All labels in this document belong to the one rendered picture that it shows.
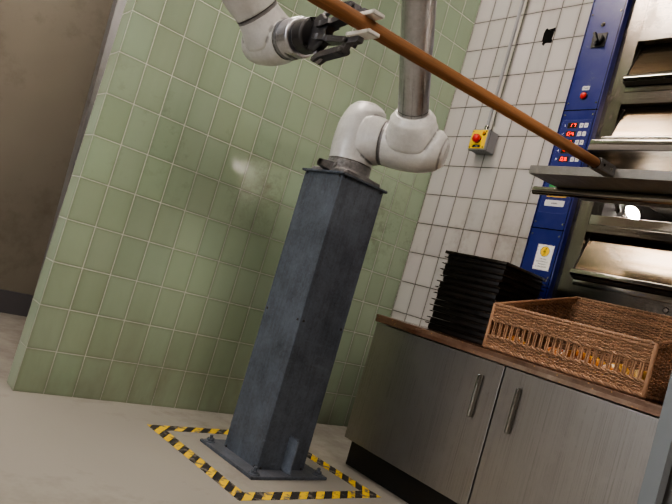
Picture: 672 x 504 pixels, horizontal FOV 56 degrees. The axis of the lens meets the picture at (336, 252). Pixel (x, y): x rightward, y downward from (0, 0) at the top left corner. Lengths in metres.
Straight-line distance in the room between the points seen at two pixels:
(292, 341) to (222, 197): 0.74
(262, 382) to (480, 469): 0.74
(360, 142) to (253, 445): 1.05
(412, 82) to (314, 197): 0.49
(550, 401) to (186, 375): 1.39
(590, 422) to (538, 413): 0.16
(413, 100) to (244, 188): 0.86
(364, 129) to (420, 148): 0.21
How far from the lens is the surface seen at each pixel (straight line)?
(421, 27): 1.97
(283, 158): 2.68
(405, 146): 2.10
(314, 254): 2.08
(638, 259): 2.54
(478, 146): 3.01
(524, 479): 2.01
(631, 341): 1.93
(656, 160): 2.54
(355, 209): 2.13
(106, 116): 2.37
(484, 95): 1.53
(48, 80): 3.82
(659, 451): 1.77
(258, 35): 1.51
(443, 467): 2.18
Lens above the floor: 0.64
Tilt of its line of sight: 3 degrees up
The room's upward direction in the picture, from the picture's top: 16 degrees clockwise
